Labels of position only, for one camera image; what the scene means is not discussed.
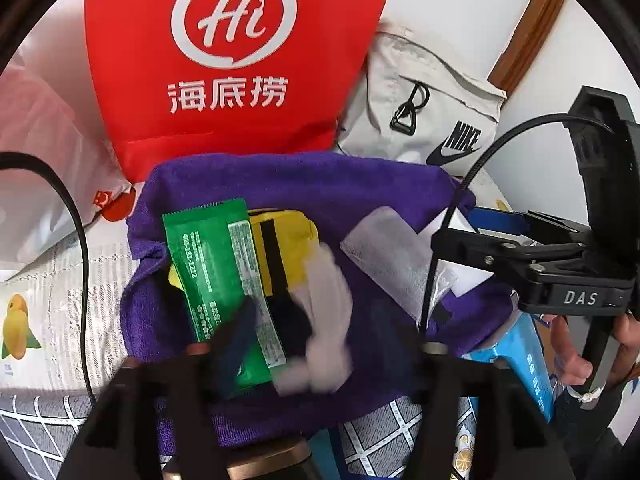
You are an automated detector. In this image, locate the grey checked blanket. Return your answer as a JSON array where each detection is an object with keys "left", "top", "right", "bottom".
[{"left": 0, "top": 390, "right": 481, "bottom": 480}]

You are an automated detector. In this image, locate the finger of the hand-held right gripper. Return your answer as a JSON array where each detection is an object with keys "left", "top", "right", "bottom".
[
  {"left": 431, "top": 227, "right": 551, "bottom": 281},
  {"left": 472, "top": 205, "right": 596, "bottom": 251}
]

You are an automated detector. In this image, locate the black cable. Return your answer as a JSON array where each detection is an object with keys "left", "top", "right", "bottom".
[
  {"left": 417, "top": 114, "right": 617, "bottom": 333},
  {"left": 0, "top": 152, "right": 98, "bottom": 406}
]

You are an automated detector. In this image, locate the person's right hand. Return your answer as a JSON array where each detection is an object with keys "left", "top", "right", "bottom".
[{"left": 550, "top": 310, "right": 640, "bottom": 386}]

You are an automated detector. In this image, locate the beige canvas bag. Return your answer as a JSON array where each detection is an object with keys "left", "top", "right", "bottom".
[{"left": 336, "top": 30, "right": 508, "bottom": 177}]

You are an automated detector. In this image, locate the person's right forearm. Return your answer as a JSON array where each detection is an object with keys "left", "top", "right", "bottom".
[{"left": 552, "top": 380, "right": 640, "bottom": 466}]

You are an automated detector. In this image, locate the lemon print packet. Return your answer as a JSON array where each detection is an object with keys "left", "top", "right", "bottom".
[{"left": 447, "top": 427, "right": 481, "bottom": 480}]

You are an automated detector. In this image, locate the yellow pouch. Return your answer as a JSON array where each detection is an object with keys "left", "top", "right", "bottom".
[{"left": 167, "top": 208, "right": 321, "bottom": 301}]

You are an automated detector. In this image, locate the white plastic bag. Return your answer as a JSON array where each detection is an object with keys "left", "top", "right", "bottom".
[{"left": 0, "top": 52, "right": 138, "bottom": 271}]

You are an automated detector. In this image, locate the grey translucent pouch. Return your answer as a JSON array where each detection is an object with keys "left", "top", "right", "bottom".
[{"left": 340, "top": 205, "right": 458, "bottom": 321}]

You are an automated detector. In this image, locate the red paper bag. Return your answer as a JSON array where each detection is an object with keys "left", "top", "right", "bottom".
[{"left": 82, "top": 0, "right": 403, "bottom": 183}]

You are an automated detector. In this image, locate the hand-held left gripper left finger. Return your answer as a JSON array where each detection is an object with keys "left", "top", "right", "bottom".
[{"left": 57, "top": 300, "right": 261, "bottom": 480}]

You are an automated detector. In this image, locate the purple towel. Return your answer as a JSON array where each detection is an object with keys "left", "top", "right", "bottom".
[{"left": 120, "top": 151, "right": 518, "bottom": 456}]

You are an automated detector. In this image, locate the green packet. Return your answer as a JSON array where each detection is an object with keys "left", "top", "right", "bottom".
[{"left": 161, "top": 199, "right": 288, "bottom": 390}]

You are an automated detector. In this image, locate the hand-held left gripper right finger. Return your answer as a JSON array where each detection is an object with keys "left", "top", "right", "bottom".
[{"left": 415, "top": 340, "right": 576, "bottom": 480}]

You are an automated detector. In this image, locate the blue tissue packet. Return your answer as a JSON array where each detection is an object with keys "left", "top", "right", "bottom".
[{"left": 462, "top": 310, "right": 557, "bottom": 423}]

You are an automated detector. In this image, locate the wooden headboard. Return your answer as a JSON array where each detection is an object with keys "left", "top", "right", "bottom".
[{"left": 487, "top": 0, "right": 568, "bottom": 96}]

